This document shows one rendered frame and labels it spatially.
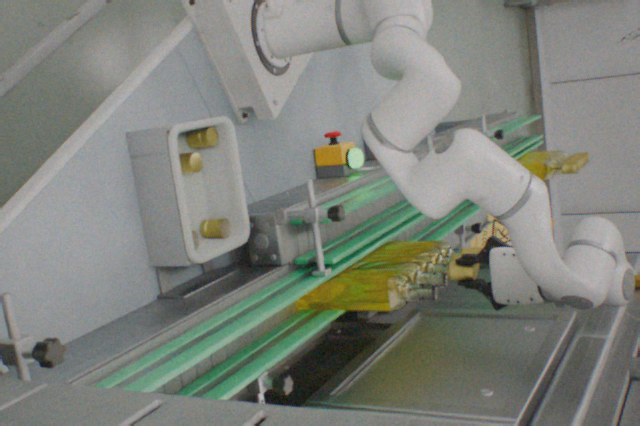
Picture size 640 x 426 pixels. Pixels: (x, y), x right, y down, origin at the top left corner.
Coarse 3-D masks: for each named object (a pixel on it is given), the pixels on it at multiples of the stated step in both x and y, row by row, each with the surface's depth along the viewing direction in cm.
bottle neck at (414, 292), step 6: (408, 288) 131; (414, 288) 131; (420, 288) 130; (426, 288) 130; (432, 288) 129; (408, 294) 131; (414, 294) 130; (420, 294) 130; (426, 294) 129; (432, 294) 129; (438, 294) 131; (408, 300) 132; (414, 300) 131; (420, 300) 131; (426, 300) 130; (432, 300) 130
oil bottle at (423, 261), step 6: (366, 258) 147; (372, 258) 146; (378, 258) 146; (384, 258) 145; (390, 258) 144; (396, 258) 144; (402, 258) 143; (408, 258) 143; (414, 258) 142; (420, 258) 142; (426, 258) 143; (420, 264) 141; (426, 264) 141; (426, 270) 141
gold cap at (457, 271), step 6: (450, 264) 139; (456, 264) 139; (462, 264) 138; (468, 264) 138; (474, 264) 138; (450, 270) 139; (456, 270) 138; (462, 270) 138; (468, 270) 137; (474, 270) 138; (450, 276) 139; (456, 276) 138; (462, 276) 138; (468, 276) 137; (474, 276) 138
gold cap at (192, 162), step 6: (180, 156) 127; (186, 156) 126; (192, 156) 126; (198, 156) 128; (180, 162) 127; (186, 162) 126; (192, 162) 126; (198, 162) 128; (180, 168) 127; (186, 168) 127; (192, 168) 126; (198, 168) 128
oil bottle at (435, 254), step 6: (372, 252) 152; (378, 252) 151; (384, 252) 150; (390, 252) 150; (396, 252) 149; (402, 252) 148; (408, 252) 148; (414, 252) 147; (420, 252) 146; (426, 252) 146; (432, 252) 146; (438, 252) 147; (432, 258) 145; (438, 258) 146
